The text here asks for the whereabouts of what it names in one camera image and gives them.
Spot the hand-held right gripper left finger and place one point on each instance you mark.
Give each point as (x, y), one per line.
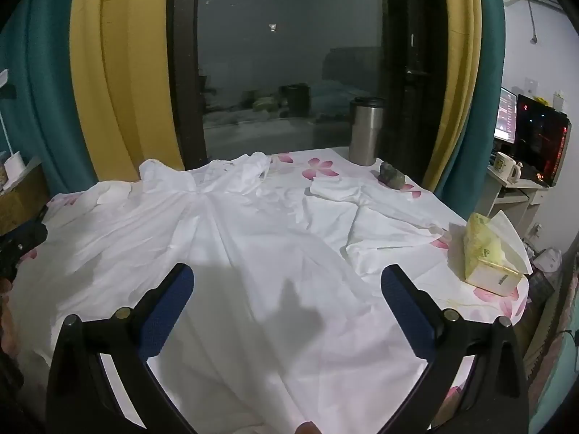
(169, 307)

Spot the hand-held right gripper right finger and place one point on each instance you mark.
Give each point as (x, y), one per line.
(407, 312)

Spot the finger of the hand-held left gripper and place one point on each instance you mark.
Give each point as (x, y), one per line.
(31, 235)

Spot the white garment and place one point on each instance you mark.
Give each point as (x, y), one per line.
(253, 235)

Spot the person's left hand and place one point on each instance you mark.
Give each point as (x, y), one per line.
(7, 321)

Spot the person's right hand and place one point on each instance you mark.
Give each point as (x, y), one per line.
(308, 428)

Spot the brown cardboard box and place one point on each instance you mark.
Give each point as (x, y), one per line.
(22, 203)

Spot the yellow tissue pack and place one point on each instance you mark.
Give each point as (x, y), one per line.
(486, 253)

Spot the teal curtain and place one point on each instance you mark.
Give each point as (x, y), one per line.
(491, 77)
(40, 99)

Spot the small grey stone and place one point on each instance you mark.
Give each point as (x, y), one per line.
(391, 175)

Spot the white desk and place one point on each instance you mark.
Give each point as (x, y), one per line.
(511, 194)

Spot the pink floral white tablecloth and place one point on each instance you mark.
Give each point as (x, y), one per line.
(343, 162)

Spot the white mug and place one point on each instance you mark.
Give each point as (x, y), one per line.
(504, 167)

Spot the yellow curtain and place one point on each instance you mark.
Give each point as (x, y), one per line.
(457, 77)
(117, 77)

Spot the stainless steel tumbler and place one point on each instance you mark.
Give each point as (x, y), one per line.
(365, 131)

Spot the black computer case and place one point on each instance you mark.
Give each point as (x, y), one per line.
(540, 140)

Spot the computer monitor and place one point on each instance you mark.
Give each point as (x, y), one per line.
(505, 115)

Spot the dark framed glass window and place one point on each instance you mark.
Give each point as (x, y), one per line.
(289, 54)

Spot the white wall socket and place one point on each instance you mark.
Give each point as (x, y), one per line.
(531, 85)

